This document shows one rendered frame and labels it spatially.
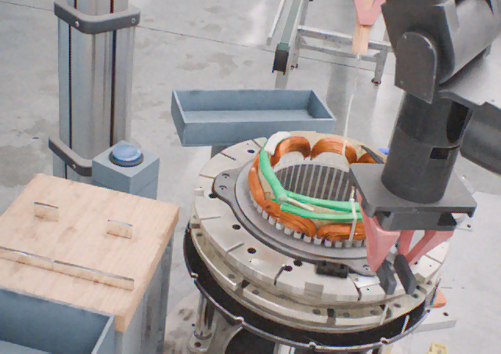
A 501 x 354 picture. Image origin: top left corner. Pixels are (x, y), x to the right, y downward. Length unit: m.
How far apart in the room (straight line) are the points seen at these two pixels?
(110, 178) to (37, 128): 2.11
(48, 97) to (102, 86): 2.20
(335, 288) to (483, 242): 0.74
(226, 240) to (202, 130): 0.31
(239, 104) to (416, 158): 0.62
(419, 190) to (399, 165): 0.03
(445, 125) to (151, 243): 0.38
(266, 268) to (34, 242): 0.26
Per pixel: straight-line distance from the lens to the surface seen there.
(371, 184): 0.60
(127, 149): 0.98
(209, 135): 1.04
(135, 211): 0.83
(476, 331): 1.22
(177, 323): 1.06
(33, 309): 0.74
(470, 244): 1.41
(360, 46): 0.74
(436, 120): 0.55
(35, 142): 2.97
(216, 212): 0.79
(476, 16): 0.51
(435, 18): 0.49
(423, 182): 0.58
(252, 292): 0.75
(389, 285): 0.63
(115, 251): 0.78
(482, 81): 0.54
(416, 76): 0.52
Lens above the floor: 1.57
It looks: 33 degrees down
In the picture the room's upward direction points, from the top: 9 degrees clockwise
